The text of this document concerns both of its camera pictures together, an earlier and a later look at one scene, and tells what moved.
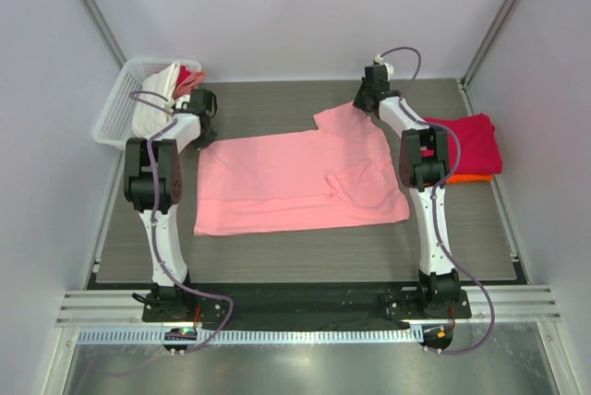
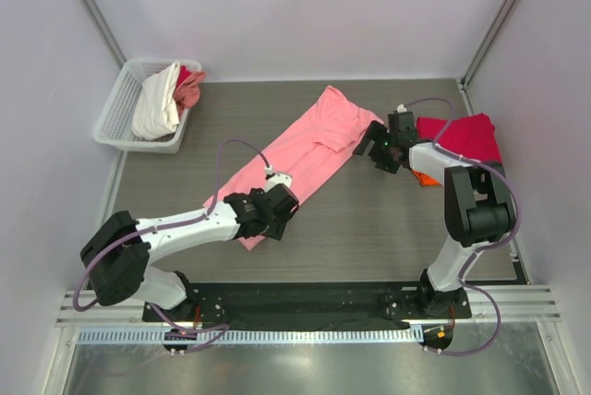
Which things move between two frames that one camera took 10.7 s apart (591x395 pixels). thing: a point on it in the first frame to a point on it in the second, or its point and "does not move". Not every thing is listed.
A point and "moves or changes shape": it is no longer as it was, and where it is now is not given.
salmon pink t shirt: (186, 85) does not move
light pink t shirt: (341, 173) moves or changes shape
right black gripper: (363, 102) to (376, 147)
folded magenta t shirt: (478, 149) does not move
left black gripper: (206, 134) to (279, 212)
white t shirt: (154, 101) does not move
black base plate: (307, 305) does not move
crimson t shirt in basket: (183, 74) does not move
